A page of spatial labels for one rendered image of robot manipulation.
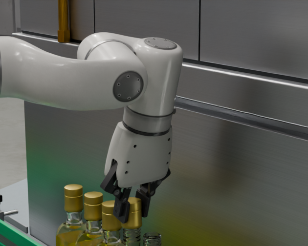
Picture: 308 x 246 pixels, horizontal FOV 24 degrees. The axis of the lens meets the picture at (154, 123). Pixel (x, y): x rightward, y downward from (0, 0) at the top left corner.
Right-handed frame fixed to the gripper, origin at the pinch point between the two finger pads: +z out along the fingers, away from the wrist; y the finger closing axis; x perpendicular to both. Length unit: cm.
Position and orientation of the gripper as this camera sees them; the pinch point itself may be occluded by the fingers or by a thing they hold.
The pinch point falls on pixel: (131, 206)
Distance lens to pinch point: 118.1
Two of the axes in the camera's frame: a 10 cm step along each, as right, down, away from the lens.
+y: -7.8, 1.4, -6.1
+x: 6.0, 4.2, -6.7
